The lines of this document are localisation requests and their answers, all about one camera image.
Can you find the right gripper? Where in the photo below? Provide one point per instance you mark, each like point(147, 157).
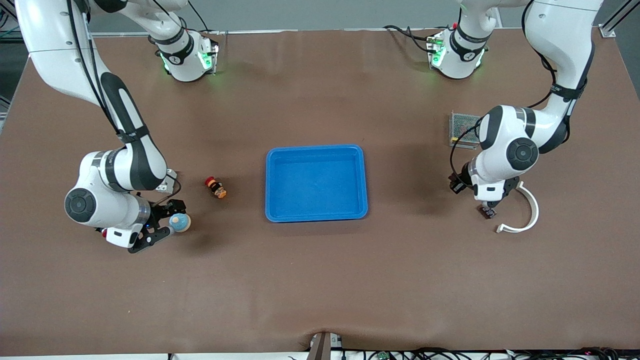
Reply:
point(162, 211)

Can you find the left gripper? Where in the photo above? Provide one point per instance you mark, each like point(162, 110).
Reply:
point(458, 183)

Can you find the blue dome bell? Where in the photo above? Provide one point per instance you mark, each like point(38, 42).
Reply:
point(181, 223)

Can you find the black printed electrolytic capacitor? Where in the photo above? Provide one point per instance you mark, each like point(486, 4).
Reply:
point(489, 214)

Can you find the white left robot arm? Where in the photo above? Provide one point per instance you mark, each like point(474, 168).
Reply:
point(562, 30)

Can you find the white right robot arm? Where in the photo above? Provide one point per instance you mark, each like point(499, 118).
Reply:
point(45, 50)

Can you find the blue plastic tray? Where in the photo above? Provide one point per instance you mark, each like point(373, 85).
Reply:
point(315, 185)

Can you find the white circuit breaker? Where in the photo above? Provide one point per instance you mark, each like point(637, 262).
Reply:
point(171, 182)

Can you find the red mushroom push button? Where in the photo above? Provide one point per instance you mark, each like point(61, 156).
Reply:
point(104, 233)

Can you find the small red orange push button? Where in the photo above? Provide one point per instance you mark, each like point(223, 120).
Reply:
point(216, 188)

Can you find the metal mesh power supply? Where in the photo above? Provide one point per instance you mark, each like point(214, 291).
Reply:
point(460, 127)

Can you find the brown table cover mat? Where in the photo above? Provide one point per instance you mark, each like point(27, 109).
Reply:
point(320, 280)

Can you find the white curved plastic bracket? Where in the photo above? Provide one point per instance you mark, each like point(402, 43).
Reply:
point(534, 207)

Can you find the aluminium frame with bracket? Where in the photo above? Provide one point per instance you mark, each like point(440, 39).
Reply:
point(607, 31)

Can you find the grey camera stand post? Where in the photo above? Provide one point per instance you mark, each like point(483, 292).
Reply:
point(322, 347)

